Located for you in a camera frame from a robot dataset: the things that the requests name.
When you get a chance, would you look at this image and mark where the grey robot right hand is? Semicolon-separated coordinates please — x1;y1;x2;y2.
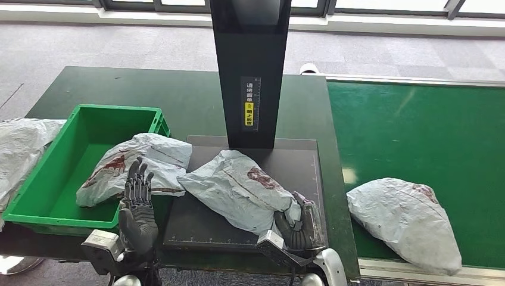
275;192;326;251

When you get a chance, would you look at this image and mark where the dark green table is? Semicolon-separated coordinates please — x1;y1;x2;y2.
0;66;360;281

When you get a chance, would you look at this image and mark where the grey poly mailer parcel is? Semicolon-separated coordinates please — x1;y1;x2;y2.
177;150;303;238
76;133;194;208
346;178;462;276

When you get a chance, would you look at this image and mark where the round metal floor base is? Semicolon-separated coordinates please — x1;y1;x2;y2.
0;256;44;276

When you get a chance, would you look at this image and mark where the green plastic crate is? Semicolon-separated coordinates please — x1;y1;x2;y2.
2;104;171;237

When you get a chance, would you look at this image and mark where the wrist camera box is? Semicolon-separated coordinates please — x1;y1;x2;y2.
255;230;314;270
80;229;126;277

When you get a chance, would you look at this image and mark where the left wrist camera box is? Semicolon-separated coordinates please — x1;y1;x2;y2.
80;229;126;277

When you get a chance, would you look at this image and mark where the green conveyor belt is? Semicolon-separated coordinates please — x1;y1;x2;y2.
300;63;505;286

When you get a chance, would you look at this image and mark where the white plastic bag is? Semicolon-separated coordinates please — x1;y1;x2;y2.
0;117;66;232

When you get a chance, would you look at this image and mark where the dark window frame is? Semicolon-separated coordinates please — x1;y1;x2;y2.
0;0;505;18

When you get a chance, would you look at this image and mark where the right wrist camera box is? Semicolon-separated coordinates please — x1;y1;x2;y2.
255;230;314;270

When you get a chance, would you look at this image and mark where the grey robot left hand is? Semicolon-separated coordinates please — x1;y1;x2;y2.
118;157;160;256

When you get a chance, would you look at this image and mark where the black inbound scanner machine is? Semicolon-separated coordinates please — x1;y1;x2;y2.
162;0;329;253

